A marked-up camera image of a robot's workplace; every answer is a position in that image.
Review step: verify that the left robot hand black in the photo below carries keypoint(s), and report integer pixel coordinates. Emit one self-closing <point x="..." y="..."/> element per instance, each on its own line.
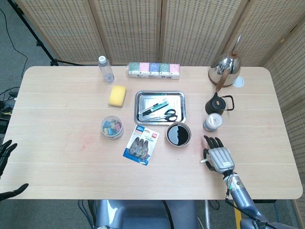
<point x="6" y="149"/>

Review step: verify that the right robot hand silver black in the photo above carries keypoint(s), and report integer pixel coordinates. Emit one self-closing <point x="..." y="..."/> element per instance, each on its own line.
<point x="221" y="158"/>

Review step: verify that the white plastic spoon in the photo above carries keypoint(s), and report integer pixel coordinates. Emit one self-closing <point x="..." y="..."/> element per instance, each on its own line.
<point x="203" y="161"/>

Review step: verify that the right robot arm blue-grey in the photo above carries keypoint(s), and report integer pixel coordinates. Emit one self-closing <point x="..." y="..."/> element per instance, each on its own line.
<point x="240" y="198"/>

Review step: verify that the black round bowl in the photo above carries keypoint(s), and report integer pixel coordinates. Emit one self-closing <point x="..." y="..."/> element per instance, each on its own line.
<point x="178" y="133"/>

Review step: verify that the clear jar with white lid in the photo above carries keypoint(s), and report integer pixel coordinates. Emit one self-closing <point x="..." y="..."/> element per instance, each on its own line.
<point x="212" y="121"/>

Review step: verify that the small black kettle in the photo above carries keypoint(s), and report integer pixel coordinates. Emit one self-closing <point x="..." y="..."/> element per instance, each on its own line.
<point x="214" y="106"/>

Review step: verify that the grey metal table leg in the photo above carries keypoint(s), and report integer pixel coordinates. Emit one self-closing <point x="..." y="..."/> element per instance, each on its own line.
<point x="207" y="214"/>

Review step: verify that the stainless steel tray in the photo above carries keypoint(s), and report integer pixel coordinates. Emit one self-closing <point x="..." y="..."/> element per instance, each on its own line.
<point x="176" y="100"/>

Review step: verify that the white round table grommet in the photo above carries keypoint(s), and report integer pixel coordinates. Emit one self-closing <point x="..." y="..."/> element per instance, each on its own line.
<point x="239" y="82"/>

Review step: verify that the green white marker black cap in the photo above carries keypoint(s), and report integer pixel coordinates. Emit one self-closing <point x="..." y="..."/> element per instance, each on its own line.
<point x="159" y="106"/>

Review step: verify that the slim dark pen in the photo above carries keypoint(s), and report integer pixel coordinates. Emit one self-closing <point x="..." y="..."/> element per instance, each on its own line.
<point x="143" y="111"/>

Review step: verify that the shiny steel gooseneck kettle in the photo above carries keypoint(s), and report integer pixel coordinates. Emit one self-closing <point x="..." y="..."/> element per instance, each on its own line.
<point x="226" y="66"/>

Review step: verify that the blue-grey robot torso base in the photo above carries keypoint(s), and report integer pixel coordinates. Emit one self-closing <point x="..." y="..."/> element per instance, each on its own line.
<point x="143" y="214"/>

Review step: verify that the black tripod stand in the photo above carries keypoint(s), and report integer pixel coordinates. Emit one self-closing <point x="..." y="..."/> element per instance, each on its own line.
<point x="45" y="48"/>

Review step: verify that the clear jar of binder clips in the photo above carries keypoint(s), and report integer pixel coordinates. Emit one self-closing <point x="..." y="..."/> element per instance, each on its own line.
<point x="112" y="127"/>

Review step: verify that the multicolour tissue pack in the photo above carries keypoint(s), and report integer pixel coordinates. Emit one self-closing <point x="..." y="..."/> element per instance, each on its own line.
<point x="152" y="70"/>

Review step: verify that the yellow sponge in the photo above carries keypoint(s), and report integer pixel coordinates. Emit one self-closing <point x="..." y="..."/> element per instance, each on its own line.
<point x="117" y="95"/>

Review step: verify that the clear plastic water bottle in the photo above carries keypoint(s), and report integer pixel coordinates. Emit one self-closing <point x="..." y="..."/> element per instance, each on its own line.
<point x="106" y="70"/>

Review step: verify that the wooden rattan folding screen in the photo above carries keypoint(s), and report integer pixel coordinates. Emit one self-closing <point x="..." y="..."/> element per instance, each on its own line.
<point x="131" y="31"/>

